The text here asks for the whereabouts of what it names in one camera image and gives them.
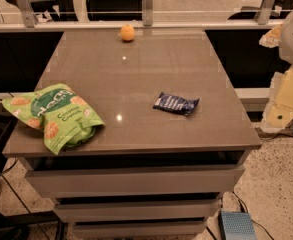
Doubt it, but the grey drawer cabinet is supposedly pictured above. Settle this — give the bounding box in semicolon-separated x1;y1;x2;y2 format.
5;29;261;239

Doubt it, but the blue perforated box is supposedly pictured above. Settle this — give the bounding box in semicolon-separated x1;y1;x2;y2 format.
219;211;257;240

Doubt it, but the black floor cable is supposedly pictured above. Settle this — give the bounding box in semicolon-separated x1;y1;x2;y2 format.
230;190;276;240

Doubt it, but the orange fruit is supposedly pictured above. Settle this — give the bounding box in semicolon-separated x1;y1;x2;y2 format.
120;25;135;42

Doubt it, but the green rice chip bag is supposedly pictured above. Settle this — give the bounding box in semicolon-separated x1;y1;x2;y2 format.
2;84;104;155

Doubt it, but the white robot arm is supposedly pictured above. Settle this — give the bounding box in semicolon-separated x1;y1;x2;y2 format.
259;10;293;133

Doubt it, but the dark blue snack packet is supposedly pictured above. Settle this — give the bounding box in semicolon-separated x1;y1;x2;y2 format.
153;92;199;116

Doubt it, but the metal glass railing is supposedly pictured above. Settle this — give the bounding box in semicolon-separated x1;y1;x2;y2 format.
0;0;288;31

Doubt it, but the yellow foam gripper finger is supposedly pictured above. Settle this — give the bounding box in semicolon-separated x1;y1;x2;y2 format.
262;66;293;132
259;25;282;48

